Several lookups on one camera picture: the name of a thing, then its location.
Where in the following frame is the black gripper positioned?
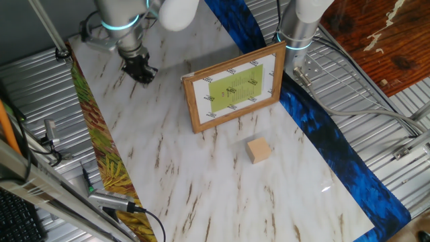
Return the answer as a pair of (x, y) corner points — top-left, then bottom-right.
(120, 52), (159, 85)

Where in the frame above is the light wooden cube block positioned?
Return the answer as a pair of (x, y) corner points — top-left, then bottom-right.
(245, 136), (272, 165)

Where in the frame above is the white marble pattern sheet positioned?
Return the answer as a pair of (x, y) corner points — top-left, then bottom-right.
(67, 3), (376, 242)

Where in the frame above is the yellow green painted cloth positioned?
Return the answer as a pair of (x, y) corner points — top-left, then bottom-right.
(65, 42), (159, 242)

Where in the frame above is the grey metal pole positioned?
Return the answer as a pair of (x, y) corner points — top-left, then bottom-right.
(27, 0), (73, 63)

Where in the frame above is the flat grey metal plate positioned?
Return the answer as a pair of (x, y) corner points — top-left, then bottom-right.
(69, 173), (93, 202)

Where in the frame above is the orange pole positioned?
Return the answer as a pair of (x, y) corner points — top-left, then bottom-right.
(0, 99), (22, 155)

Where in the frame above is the aluminium profile beam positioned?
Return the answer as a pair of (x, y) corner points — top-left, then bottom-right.
(0, 139), (138, 242)

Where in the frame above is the black keyboard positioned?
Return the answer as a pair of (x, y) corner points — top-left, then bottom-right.
(0, 188), (47, 242)

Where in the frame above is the blue painted cloth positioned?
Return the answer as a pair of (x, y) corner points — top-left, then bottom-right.
(204, 0), (413, 242)

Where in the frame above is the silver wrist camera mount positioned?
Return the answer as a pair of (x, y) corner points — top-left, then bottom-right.
(80, 33), (119, 54)

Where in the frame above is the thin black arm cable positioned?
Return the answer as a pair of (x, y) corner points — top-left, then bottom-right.
(79, 9), (101, 43)

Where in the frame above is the wooden picture frame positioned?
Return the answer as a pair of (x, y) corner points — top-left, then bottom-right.
(181, 40), (287, 134)

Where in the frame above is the green handled screwdriver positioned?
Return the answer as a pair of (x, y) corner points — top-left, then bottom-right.
(81, 163), (95, 194)

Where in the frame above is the ribbed silver camera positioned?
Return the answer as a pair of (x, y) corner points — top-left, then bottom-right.
(87, 188), (137, 214)

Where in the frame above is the black small camera cable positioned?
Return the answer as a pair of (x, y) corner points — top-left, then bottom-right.
(15, 114), (65, 184)

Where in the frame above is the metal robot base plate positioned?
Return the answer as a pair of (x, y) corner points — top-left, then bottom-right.
(291, 55), (324, 81)

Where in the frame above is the grey cable with metal plug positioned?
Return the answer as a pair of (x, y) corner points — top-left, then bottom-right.
(292, 66), (429, 135)

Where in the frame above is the aluminium corner bracket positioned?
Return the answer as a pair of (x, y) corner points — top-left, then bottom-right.
(392, 129), (430, 161)

